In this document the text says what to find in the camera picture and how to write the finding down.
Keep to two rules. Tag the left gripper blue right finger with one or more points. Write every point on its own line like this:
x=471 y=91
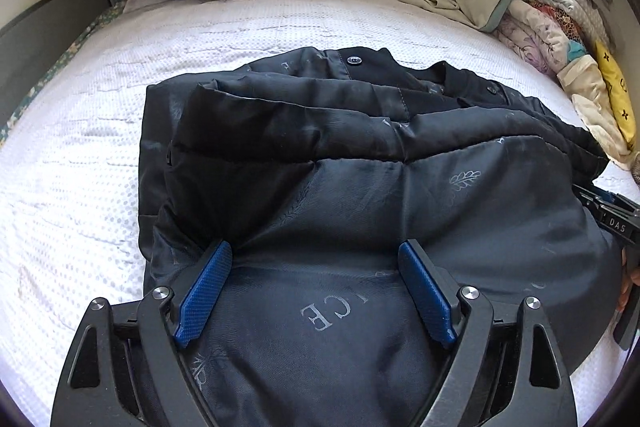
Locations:
x=436 y=303

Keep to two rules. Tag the floral green bed sheet edge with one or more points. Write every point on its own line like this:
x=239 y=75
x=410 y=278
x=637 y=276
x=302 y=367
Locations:
x=104 y=19

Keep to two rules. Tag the dark grey headboard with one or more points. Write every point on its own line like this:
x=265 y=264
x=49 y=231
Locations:
x=33 y=42

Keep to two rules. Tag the right hand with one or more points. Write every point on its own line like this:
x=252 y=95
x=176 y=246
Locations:
x=630 y=279

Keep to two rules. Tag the black padded jacket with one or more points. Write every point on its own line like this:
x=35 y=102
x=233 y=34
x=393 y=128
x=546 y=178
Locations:
x=315 y=166

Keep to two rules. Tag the pile of folded clothes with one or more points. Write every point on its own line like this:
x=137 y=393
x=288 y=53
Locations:
x=558 y=38

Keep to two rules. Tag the white quilted bed cover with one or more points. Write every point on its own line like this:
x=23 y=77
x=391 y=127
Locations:
x=84 y=341

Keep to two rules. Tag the yellow patterned cloth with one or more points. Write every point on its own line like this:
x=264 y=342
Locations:
x=615 y=82

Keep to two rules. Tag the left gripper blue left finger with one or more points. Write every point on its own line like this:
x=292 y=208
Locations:
x=197 y=291

